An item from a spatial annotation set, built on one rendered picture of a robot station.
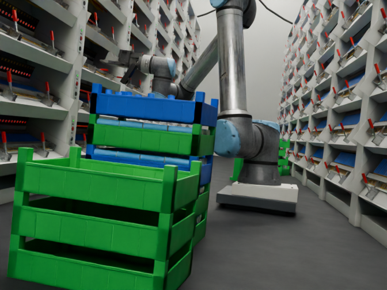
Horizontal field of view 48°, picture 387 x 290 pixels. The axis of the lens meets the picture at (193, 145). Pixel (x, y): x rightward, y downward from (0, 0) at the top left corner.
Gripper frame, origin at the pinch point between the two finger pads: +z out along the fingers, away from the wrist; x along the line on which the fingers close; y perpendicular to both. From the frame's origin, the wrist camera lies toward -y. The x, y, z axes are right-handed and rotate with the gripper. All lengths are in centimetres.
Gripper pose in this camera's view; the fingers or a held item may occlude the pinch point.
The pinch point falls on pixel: (103, 62)
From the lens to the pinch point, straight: 229.0
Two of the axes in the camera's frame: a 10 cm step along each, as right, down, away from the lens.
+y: 1.5, -9.9, -0.4
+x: -1.2, 0.2, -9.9
